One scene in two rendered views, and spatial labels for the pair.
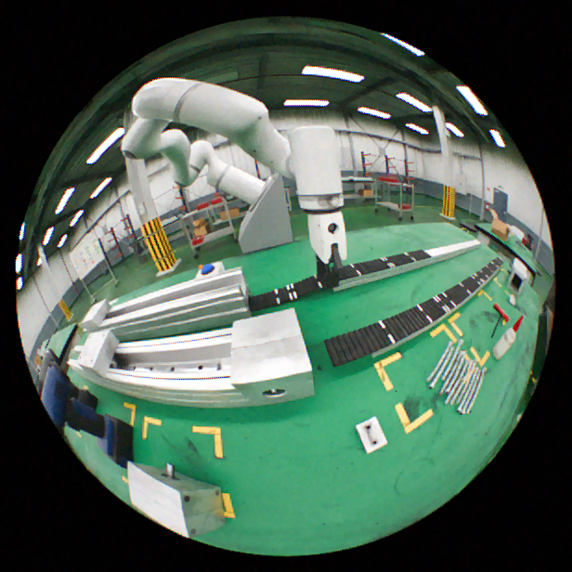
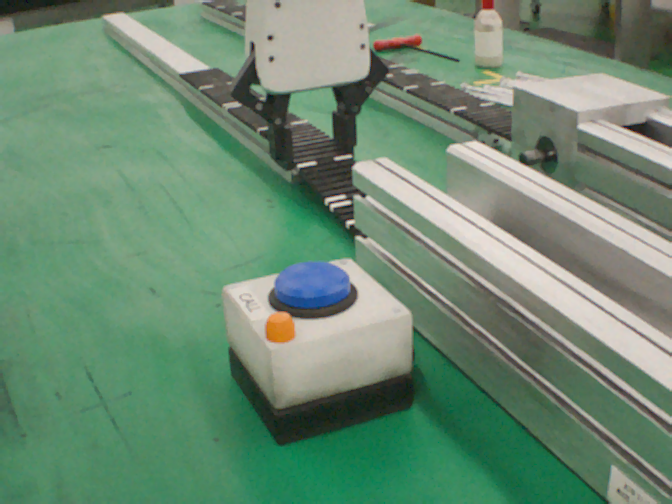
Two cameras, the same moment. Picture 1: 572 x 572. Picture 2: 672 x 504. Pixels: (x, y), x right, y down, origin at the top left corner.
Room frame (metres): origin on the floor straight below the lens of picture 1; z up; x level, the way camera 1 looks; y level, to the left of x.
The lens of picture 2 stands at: (0.58, 0.63, 1.07)
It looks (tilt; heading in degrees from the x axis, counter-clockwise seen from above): 25 degrees down; 249
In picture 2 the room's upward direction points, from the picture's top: 3 degrees counter-clockwise
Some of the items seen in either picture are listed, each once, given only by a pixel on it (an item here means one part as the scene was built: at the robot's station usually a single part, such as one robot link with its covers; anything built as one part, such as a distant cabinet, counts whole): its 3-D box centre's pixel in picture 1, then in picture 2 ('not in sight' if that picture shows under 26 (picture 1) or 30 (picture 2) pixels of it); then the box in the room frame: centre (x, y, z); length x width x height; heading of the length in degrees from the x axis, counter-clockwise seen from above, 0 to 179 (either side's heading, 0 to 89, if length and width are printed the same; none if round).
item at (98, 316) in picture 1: (97, 318); not in sight; (0.29, 0.74, 0.87); 0.16 x 0.11 x 0.07; 92
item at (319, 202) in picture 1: (321, 200); not in sight; (0.32, -0.10, 0.99); 0.09 x 0.08 x 0.03; 2
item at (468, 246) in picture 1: (442, 253); (176, 67); (0.34, -0.59, 0.79); 0.96 x 0.04 x 0.03; 92
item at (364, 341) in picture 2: (211, 279); (330, 340); (0.43, 0.22, 0.81); 0.10 x 0.08 x 0.06; 2
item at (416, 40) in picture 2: (498, 322); (425, 51); (0.00, -0.51, 0.79); 0.16 x 0.08 x 0.02; 98
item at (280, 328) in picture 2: not in sight; (279, 325); (0.47, 0.25, 0.85); 0.01 x 0.01 x 0.01
